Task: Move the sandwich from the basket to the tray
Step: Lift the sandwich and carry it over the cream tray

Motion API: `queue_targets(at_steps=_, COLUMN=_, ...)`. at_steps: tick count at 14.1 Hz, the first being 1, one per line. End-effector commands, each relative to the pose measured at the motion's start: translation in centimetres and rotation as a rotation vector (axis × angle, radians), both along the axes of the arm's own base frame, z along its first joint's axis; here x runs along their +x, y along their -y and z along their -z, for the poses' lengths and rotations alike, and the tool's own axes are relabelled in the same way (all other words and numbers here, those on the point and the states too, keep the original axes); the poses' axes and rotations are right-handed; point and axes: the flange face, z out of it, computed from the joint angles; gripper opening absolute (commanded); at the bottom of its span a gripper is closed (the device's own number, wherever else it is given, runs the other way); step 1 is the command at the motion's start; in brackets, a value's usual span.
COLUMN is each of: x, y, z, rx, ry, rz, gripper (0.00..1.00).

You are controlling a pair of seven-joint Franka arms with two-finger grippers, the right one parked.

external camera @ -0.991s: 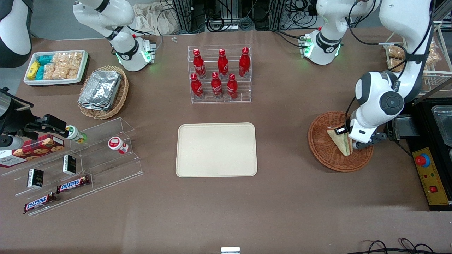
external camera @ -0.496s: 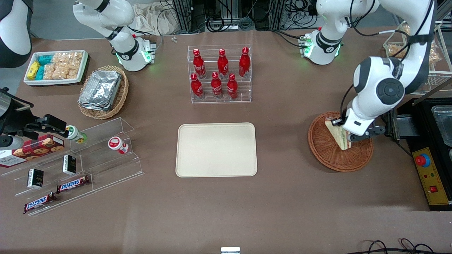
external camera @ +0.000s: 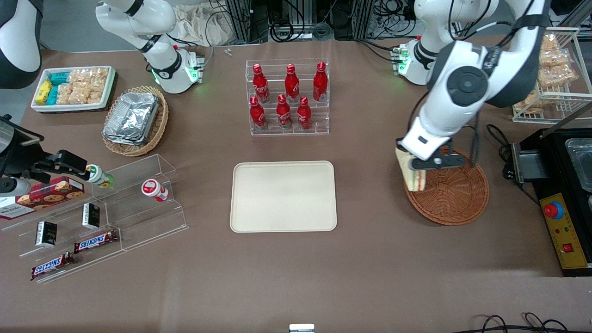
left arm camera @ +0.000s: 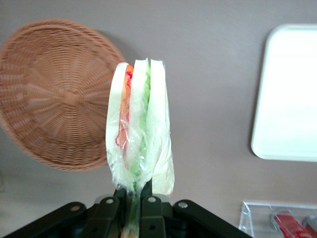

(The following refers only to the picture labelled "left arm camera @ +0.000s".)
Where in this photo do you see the clear acrylic bottle rack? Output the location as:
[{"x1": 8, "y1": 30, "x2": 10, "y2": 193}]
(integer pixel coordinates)
[{"x1": 238, "y1": 200, "x2": 317, "y2": 238}]

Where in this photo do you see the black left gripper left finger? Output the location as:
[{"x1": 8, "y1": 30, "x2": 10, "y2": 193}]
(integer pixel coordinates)
[{"x1": 3, "y1": 187, "x2": 129, "y2": 238}]

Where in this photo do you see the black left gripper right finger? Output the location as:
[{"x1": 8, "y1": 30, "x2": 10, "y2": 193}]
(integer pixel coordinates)
[{"x1": 140, "y1": 178, "x2": 251, "y2": 238}]

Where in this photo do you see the beige rectangular serving tray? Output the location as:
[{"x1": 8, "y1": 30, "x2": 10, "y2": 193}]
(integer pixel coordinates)
[{"x1": 250, "y1": 23, "x2": 317, "y2": 163}]

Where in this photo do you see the round brown wicker basket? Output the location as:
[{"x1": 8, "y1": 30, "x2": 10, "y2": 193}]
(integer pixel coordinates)
[{"x1": 0, "y1": 18, "x2": 127, "y2": 172}]

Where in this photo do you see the plastic-wrapped triangle sandwich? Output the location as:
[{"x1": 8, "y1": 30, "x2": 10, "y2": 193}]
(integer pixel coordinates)
[{"x1": 105, "y1": 57, "x2": 176, "y2": 238}]

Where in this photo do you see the red cola bottle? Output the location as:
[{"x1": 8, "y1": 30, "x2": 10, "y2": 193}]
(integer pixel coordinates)
[{"x1": 269, "y1": 210, "x2": 312, "y2": 238}]

